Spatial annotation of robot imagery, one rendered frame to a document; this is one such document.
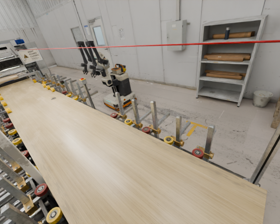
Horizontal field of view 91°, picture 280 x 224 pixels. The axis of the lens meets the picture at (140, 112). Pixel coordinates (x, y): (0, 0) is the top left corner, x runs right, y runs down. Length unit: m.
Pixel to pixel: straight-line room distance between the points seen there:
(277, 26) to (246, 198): 2.92
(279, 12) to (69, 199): 3.64
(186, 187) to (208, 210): 0.15
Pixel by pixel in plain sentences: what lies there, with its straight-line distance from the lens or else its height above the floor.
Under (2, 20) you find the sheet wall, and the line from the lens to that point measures 11.50.
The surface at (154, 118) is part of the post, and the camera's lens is 1.30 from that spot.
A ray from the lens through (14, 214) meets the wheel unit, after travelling 1.05.
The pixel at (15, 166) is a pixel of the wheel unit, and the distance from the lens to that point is 1.82.
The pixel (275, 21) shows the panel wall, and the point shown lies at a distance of 3.47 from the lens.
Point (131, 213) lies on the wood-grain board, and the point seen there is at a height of 0.90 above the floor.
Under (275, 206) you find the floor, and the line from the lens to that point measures 2.20.
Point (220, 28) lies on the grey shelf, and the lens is 3.57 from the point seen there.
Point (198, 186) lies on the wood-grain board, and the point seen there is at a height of 0.90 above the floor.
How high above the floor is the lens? 1.78
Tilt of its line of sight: 33 degrees down
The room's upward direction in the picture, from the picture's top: 10 degrees counter-clockwise
